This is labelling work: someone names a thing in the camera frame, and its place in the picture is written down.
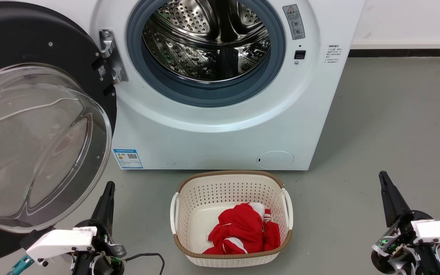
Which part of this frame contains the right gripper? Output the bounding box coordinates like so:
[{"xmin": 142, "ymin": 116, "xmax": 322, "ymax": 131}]
[{"xmin": 370, "ymin": 171, "xmax": 440, "ymax": 275}]

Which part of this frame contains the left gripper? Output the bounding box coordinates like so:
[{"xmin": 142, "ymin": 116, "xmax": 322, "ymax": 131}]
[{"xmin": 71, "ymin": 182, "xmax": 127, "ymax": 275}]

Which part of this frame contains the black round glass washer door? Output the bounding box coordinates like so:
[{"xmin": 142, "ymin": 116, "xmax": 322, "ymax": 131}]
[{"xmin": 0, "ymin": 1, "xmax": 118, "ymax": 265}]

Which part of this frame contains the white front-load washing machine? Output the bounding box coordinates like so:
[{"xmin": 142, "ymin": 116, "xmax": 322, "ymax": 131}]
[{"xmin": 40, "ymin": 0, "xmax": 366, "ymax": 171}]

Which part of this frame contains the silver metal door hinge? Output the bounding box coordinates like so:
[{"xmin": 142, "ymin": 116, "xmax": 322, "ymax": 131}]
[{"xmin": 99, "ymin": 29, "xmax": 129, "ymax": 84}]

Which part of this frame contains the blue energy label sticker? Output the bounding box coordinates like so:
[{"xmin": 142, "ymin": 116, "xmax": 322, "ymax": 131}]
[{"xmin": 113, "ymin": 149, "xmax": 143, "ymax": 169}]

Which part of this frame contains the cream perforated laundry basket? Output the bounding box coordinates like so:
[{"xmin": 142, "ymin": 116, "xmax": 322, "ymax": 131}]
[{"xmin": 170, "ymin": 170, "xmax": 293, "ymax": 268}]

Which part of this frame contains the round white filter cover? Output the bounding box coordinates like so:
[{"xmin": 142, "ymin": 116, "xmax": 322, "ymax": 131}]
[{"xmin": 257, "ymin": 150, "xmax": 294, "ymax": 170}]

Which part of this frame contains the red and white garment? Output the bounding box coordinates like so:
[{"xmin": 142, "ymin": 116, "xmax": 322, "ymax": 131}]
[{"xmin": 202, "ymin": 202, "xmax": 281, "ymax": 255}]

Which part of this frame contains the small black text sticker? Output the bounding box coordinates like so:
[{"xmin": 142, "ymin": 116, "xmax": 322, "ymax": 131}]
[{"xmin": 325, "ymin": 44, "xmax": 343, "ymax": 64}]

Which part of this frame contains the steel perforated washer drum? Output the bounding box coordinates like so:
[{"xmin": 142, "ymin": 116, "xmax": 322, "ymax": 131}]
[{"xmin": 142, "ymin": 0, "xmax": 272, "ymax": 83}]

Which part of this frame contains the grey warning label sticker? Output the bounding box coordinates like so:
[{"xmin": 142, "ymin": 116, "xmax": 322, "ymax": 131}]
[{"xmin": 283, "ymin": 4, "xmax": 306, "ymax": 40}]

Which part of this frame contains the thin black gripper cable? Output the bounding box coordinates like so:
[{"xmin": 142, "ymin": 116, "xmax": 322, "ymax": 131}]
[{"xmin": 123, "ymin": 253, "xmax": 165, "ymax": 275}]

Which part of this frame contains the long white floor cable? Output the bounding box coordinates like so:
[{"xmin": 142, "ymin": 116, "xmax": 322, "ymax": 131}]
[{"xmin": 0, "ymin": 98, "xmax": 80, "ymax": 128}]

